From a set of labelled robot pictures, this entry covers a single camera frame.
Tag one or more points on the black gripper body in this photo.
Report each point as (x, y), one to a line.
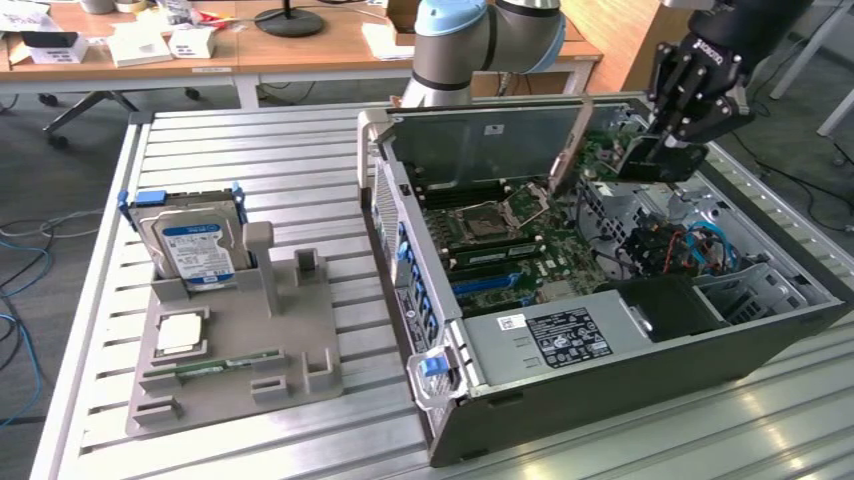
(754, 30)

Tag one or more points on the green graphics card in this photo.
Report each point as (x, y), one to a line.
(657, 165)

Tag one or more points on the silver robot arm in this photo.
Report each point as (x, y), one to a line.
(460, 55)

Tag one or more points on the wooden cabinet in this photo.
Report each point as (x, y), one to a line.
(621, 30)

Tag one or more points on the metal drive cage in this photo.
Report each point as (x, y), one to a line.
(621, 215)

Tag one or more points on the metal socket cover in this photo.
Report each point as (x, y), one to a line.
(527, 205)

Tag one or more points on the metal disk bay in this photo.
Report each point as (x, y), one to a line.
(754, 295)

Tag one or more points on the black RAM slot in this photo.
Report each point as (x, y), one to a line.
(460, 190)
(467, 200)

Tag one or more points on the CPU socket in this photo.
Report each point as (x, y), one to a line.
(482, 225)

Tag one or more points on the white paper stack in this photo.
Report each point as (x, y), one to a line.
(390, 45)

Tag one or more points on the green RAM stick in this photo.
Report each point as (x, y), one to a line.
(494, 256)
(214, 365)

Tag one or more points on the long black expansion slot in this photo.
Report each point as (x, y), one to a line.
(476, 272)

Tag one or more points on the blue expansion slot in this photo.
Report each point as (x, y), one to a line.
(490, 284)

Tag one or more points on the wooden top desk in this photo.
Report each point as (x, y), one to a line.
(87, 75)
(320, 55)

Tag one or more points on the black monitor stand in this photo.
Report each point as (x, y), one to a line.
(290, 24)

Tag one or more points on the grey power supply unit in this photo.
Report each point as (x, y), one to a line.
(494, 360)

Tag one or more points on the black open PC case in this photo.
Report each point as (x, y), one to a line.
(600, 410)

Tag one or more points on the white labelled box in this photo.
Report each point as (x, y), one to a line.
(192, 44)

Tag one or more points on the hard disk with blue caddy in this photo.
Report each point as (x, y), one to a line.
(194, 250)

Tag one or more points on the flat white box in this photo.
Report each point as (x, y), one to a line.
(140, 47)

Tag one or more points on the grey parts rack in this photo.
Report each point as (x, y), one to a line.
(234, 322)

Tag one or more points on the tape roll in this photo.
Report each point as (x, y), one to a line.
(131, 6)

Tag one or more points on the grey cup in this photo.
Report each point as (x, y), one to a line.
(96, 6)

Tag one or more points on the black chair base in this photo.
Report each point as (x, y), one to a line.
(87, 112)

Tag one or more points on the silver CPU chip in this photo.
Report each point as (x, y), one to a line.
(180, 334)

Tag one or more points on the white box with black lid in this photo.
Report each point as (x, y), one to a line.
(53, 47)

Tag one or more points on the white table frame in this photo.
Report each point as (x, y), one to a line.
(801, 60)

